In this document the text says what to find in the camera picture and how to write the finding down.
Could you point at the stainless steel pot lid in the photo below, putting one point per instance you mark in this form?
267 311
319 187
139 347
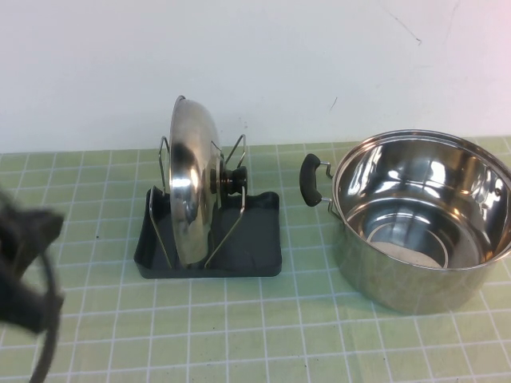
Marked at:
191 179

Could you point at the green checked tablecloth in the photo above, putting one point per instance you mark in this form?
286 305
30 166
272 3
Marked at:
239 339

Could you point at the stainless steel cooking pot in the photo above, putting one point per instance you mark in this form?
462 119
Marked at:
399 287

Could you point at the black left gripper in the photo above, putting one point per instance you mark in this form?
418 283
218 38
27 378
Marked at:
28 231

